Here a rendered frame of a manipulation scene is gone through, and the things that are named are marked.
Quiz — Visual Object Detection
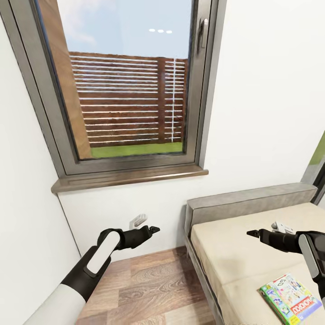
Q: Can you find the board game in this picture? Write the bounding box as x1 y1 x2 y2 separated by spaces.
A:
259 272 323 325

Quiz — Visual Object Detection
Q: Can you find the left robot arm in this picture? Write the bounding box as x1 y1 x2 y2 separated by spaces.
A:
23 214 161 325

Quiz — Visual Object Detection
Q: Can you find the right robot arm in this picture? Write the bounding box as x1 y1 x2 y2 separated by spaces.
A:
246 221 325 310

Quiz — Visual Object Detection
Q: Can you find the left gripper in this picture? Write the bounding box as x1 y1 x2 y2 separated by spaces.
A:
130 225 161 249

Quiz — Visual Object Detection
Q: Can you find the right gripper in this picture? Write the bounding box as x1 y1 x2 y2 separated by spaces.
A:
246 229 291 253

